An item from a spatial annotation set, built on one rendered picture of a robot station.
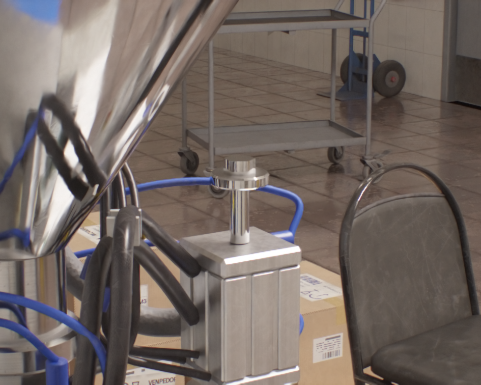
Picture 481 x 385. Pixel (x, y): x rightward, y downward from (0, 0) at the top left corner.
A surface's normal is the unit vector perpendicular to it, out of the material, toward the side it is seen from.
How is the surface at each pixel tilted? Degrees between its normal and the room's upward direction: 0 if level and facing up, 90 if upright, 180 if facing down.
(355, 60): 90
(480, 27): 90
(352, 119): 0
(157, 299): 90
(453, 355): 0
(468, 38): 90
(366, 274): 77
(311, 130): 0
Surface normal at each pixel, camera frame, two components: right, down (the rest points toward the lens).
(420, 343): 0.00, -0.97
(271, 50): -0.86, 0.12
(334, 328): 0.53, 0.21
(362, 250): 0.74, -0.05
